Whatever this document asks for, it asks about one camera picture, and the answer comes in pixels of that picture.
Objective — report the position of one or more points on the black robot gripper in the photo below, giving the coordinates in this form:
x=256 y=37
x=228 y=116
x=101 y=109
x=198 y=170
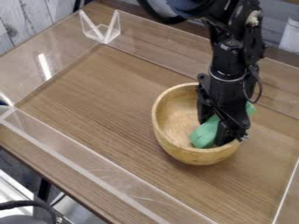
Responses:
x=225 y=96

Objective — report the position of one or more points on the clear acrylic corner bracket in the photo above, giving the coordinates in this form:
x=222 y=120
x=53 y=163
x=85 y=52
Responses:
x=102 y=33

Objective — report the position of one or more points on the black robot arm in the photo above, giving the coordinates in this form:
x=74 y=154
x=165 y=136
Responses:
x=236 y=33

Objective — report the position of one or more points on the black table leg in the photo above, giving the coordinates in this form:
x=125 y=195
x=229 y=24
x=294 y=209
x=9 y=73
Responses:
x=45 y=190

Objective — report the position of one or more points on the white cylindrical container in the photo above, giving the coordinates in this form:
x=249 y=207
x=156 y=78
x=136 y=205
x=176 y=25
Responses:
x=290 y=38

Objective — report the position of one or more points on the brown wooden bowl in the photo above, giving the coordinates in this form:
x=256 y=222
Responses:
x=176 y=121

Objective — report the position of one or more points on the clear acrylic front wall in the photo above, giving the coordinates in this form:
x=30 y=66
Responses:
x=114 y=193

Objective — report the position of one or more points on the green rectangular block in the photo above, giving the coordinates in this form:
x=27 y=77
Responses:
x=204 y=136

